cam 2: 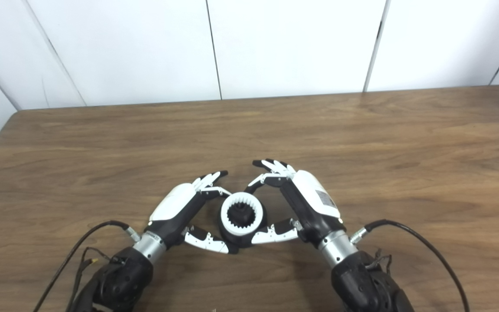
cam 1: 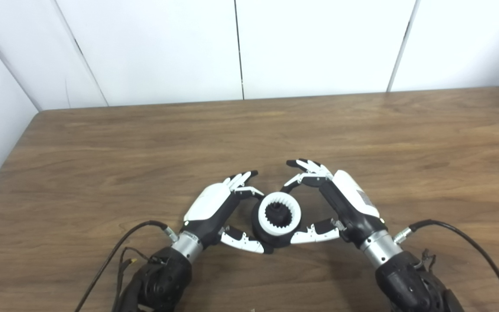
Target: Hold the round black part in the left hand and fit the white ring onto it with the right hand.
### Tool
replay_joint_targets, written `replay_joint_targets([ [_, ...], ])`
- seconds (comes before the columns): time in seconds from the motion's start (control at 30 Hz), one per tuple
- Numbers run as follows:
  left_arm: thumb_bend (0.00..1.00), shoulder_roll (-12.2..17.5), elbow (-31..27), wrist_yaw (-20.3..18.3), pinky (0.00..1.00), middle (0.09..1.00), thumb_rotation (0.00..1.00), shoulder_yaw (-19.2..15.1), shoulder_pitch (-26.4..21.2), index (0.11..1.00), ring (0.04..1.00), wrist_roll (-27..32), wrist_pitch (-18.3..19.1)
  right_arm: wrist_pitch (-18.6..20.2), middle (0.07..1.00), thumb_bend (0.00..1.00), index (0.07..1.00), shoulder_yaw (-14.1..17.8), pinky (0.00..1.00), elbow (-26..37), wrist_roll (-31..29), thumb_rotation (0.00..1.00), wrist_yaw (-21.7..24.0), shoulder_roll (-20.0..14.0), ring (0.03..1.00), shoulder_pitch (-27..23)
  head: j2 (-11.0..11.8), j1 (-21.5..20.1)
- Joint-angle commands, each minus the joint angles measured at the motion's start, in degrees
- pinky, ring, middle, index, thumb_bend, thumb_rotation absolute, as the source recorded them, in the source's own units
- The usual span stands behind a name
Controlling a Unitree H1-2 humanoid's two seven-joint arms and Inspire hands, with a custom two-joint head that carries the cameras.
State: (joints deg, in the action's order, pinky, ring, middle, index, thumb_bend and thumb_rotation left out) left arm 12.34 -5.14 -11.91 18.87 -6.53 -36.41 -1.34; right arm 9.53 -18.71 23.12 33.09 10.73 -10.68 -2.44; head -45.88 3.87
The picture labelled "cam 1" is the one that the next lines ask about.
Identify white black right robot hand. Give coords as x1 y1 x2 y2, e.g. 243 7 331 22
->
280 158 389 246

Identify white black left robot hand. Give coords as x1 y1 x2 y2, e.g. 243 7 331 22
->
181 170 274 255

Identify white toothed plastic ring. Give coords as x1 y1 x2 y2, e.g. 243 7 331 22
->
258 192 302 237

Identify round black plastic part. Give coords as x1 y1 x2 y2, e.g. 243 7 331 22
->
251 193 305 249

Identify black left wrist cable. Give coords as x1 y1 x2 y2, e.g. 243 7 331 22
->
74 220 180 312

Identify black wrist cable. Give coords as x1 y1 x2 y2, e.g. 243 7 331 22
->
74 220 180 312
393 219 499 312

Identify thin right arm wires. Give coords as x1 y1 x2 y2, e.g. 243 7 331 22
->
413 248 437 272

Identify thin arm wires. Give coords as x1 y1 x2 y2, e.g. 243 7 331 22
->
117 247 164 306
413 248 437 272

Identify thin left arm wires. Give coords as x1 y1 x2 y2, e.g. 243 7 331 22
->
117 247 164 306

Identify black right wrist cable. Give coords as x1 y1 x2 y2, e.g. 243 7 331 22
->
393 219 499 312

